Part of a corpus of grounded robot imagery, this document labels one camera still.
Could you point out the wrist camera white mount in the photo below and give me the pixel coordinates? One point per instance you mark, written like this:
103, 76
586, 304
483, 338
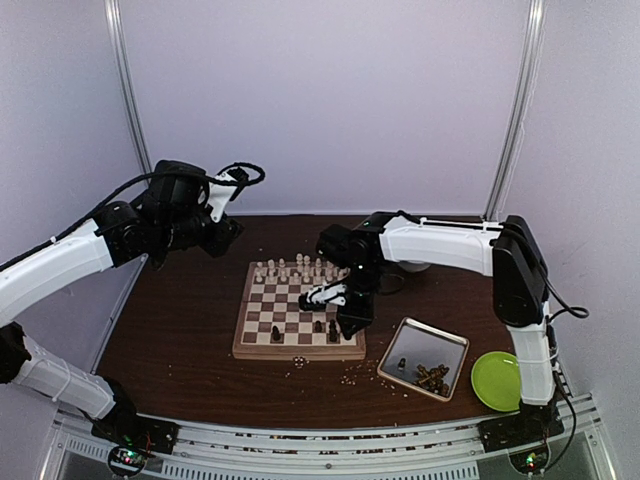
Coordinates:
319, 297
221, 195

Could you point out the right aluminium frame post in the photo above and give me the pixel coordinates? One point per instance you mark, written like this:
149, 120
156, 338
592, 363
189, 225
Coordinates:
525, 87

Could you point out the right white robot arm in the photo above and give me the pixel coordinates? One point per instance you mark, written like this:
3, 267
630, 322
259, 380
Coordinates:
505, 252

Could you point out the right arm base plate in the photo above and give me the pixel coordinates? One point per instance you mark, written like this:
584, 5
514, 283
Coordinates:
514, 431

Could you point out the pile of dark chess pieces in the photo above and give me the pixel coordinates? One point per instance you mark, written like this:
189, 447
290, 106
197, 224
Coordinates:
433, 380

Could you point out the aluminium frame post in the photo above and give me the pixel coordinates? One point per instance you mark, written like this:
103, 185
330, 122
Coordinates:
525, 87
118, 41

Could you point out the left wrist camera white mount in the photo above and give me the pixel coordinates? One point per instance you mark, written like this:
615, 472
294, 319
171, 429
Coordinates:
221, 195

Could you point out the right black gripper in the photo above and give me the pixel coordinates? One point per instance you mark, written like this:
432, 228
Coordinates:
363, 317

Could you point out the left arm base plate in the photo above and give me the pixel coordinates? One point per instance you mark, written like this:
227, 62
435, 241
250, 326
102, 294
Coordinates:
147, 435

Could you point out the green plate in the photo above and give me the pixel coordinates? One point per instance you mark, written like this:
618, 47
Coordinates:
495, 379

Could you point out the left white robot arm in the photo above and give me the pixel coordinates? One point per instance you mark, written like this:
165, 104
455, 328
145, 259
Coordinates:
182, 207

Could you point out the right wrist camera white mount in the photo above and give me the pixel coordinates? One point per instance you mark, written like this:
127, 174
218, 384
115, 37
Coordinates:
319, 297

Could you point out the white ceramic bowl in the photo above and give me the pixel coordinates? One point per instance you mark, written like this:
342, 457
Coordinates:
413, 266

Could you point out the metal tray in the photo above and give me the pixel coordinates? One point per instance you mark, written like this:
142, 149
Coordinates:
416, 343

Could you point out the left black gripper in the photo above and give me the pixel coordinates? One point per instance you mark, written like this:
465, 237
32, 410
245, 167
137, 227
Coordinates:
218, 244

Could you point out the left aluminium frame post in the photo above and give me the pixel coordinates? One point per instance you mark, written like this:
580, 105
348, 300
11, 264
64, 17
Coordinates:
118, 41

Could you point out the wooden chess board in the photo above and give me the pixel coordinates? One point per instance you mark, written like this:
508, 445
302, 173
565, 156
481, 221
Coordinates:
265, 305

